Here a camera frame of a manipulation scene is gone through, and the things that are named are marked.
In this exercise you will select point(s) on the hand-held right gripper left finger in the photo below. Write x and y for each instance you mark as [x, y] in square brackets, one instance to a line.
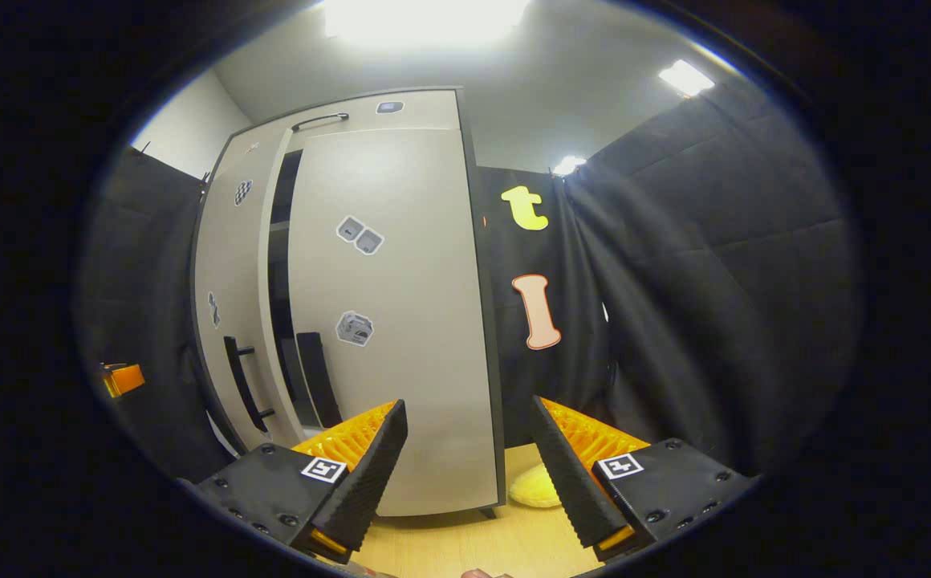
[369, 474]

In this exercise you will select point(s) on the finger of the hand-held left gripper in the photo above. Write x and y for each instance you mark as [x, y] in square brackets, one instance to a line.
[124, 380]

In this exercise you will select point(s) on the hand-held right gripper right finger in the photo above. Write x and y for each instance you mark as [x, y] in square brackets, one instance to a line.
[570, 482]

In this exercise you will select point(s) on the grey cabinet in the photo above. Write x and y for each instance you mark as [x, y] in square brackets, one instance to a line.
[481, 321]

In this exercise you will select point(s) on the grey cabinet drawer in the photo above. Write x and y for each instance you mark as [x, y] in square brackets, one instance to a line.
[401, 116]

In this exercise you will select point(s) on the yellow soft toy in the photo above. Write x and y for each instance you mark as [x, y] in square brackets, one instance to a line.
[534, 488]

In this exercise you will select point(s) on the black backdrop cloth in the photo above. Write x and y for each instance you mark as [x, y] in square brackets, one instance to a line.
[714, 281]

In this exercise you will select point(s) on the ceiling light panel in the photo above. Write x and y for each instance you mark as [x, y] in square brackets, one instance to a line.
[685, 78]
[425, 20]
[568, 165]

